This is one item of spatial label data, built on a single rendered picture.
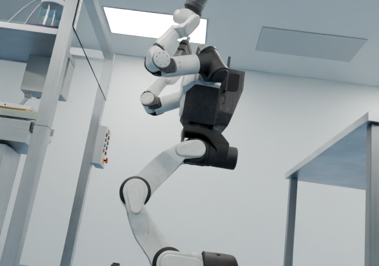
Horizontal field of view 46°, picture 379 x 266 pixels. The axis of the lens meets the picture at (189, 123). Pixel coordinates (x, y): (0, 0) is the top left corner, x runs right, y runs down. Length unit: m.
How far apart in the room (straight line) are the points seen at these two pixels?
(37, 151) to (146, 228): 0.58
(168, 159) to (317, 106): 4.29
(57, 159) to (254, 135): 2.57
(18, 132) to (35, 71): 0.44
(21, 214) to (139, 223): 0.50
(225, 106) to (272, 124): 3.82
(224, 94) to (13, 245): 1.15
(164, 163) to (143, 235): 0.34
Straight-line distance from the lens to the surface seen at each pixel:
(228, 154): 2.15
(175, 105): 2.46
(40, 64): 2.47
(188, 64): 1.99
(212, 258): 2.08
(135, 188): 2.02
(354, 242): 5.96
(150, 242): 2.05
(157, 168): 2.09
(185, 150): 2.08
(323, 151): 1.96
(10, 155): 2.26
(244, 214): 5.66
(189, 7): 2.08
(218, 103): 2.15
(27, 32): 2.28
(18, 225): 1.99
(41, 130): 2.04
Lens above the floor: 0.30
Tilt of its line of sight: 17 degrees up
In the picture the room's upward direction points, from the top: 8 degrees clockwise
